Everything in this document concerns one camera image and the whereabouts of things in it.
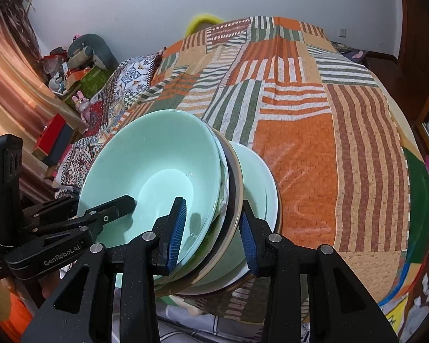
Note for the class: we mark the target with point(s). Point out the pink bunny toy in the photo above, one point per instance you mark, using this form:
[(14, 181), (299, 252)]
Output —
[(80, 102)]

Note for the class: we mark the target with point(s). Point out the red plastic bag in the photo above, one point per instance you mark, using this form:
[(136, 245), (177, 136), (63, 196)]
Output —
[(52, 66)]

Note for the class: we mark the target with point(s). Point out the grey plush toy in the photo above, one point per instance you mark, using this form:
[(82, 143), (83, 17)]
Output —
[(93, 43)]

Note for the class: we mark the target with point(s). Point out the wooden door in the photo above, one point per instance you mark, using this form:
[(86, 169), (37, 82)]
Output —
[(418, 43)]

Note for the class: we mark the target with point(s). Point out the yellow foam noodle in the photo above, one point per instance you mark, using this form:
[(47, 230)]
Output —
[(200, 18)]

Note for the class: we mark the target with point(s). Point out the striped patchwork blanket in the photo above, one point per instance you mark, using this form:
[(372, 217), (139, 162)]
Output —
[(307, 132)]

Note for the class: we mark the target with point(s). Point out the grey white bedsheet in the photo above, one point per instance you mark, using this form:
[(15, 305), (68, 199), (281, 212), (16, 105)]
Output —
[(207, 325)]

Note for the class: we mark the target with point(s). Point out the dark purple plate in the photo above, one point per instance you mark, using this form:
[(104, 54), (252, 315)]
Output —
[(248, 281)]

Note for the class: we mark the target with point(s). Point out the orange plastic item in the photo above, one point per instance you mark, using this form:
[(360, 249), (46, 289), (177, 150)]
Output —
[(16, 311)]

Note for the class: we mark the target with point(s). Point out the dark backpack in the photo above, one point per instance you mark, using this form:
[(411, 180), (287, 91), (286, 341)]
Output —
[(354, 55)]

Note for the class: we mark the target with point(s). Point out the mint green plate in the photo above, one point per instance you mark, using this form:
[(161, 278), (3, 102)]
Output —
[(257, 185)]

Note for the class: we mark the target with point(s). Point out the pale pink bowl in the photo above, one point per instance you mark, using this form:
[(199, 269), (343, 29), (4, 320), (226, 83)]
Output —
[(240, 185)]

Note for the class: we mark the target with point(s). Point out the red box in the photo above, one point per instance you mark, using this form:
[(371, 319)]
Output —
[(53, 128)]

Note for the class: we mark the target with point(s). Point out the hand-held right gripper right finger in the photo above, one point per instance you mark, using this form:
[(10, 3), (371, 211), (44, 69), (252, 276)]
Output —
[(250, 243)]

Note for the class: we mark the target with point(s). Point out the colourful cartoon bedsheet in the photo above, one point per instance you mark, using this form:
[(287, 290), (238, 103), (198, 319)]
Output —
[(418, 193)]

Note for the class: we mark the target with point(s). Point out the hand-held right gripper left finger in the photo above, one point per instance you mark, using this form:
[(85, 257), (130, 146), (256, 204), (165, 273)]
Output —
[(175, 235)]

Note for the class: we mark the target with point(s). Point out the orange striped curtain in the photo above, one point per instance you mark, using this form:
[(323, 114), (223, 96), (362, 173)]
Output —
[(10, 89)]

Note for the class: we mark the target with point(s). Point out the mint green bowl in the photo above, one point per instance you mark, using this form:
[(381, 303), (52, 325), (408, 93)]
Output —
[(153, 171)]

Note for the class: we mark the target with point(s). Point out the patterned quilt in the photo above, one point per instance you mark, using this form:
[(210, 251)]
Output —
[(128, 78)]

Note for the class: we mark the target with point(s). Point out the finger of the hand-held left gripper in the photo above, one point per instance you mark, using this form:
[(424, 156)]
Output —
[(50, 208), (107, 210)]

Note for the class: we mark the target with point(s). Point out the white bowl with dark dots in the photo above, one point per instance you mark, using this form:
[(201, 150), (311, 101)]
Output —
[(223, 171)]

